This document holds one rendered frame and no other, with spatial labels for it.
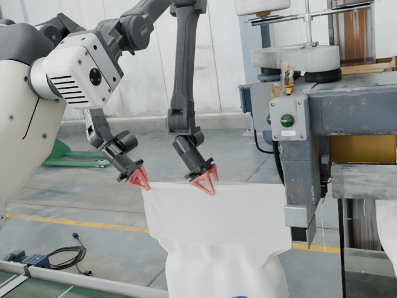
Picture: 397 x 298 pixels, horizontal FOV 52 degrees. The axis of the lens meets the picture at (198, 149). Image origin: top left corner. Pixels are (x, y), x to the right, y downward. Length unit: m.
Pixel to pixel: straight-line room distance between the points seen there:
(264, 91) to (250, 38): 4.59
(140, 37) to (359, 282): 1.07
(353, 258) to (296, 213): 0.52
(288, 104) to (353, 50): 0.55
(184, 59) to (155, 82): 6.01
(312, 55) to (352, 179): 0.34
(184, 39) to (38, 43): 0.47
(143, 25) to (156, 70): 6.22
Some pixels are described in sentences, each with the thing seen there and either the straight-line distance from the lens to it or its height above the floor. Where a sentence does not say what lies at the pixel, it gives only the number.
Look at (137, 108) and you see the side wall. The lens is 7.56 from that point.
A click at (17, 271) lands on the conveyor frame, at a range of 2.57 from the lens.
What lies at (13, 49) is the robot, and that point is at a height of 1.51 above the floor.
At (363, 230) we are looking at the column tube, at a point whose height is 0.75.
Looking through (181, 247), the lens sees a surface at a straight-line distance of 1.37.
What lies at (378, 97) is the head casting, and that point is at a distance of 0.91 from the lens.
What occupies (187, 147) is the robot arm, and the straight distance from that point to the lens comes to 1.22.
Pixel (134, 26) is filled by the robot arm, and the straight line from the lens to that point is 0.95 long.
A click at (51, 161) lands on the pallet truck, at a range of 6.23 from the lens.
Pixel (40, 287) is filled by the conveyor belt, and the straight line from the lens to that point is 2.33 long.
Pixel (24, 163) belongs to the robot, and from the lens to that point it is 0.94.
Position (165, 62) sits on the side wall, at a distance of 7.08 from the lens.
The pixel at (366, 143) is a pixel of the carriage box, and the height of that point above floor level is 1.13.
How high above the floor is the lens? 1.48
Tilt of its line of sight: 15 degrees down
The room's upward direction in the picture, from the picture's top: 8 degrees counter-clockwise
